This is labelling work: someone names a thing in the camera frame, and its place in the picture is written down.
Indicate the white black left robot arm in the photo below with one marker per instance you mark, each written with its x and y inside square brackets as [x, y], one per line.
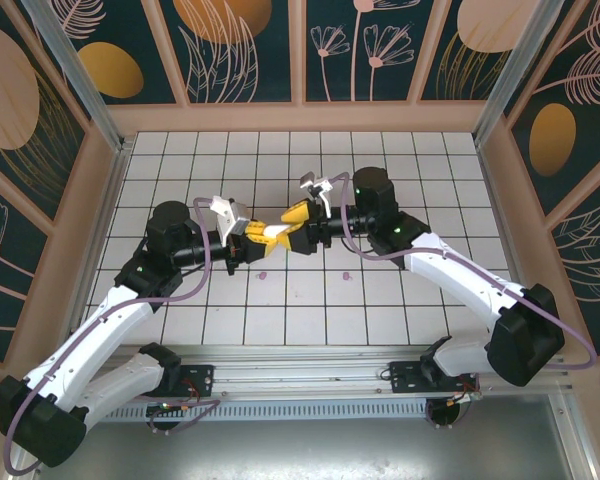
[105, 325]

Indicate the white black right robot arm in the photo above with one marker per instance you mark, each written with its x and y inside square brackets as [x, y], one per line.
[460, 270]

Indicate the steel sheet panel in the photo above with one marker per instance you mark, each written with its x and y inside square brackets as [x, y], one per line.
[305, 450]

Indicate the aluminium side rail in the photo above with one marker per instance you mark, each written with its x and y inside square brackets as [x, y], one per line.
[577, 450]
[102, 225]

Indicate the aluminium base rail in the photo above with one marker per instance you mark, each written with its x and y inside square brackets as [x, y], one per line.
[300, 372]

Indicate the aluminium frame post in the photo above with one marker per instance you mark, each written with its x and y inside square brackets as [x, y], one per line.
[80, 75]
[512, 75]

